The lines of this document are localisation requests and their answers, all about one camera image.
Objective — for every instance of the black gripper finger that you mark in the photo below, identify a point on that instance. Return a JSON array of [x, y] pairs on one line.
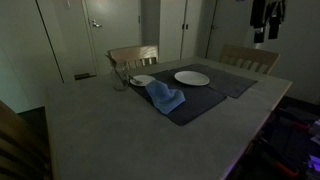
[[276, 20], [258, 16]]

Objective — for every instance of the small white plate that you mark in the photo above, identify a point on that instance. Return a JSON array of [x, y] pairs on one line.
[[146, 79]]

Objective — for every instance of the wooden chair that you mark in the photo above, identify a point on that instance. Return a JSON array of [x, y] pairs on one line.
[[16, 143], [133, 53], [250, 55]]

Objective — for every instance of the dark woven placemat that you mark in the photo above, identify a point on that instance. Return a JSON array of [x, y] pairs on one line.
[[200, 103], [230, 81]]

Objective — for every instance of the large white plate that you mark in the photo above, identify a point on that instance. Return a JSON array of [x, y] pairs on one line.
[[191, 78]]

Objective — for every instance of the blue towel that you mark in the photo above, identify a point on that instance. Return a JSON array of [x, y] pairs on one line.
[[163, 96]]

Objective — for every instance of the clear drinking glass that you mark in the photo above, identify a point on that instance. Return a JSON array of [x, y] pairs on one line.
[[119, 83]]

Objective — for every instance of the dark object on floor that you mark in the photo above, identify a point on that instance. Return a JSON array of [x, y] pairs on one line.
[[85, 76]]

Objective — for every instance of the grey door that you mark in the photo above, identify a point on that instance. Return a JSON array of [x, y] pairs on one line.
[[226, 30]]

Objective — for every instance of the metal fork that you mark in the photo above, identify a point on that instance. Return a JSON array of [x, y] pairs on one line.
[[136, 81]]

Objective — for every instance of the white bifold closet door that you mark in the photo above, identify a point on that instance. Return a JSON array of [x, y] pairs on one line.
[[171, 30]]

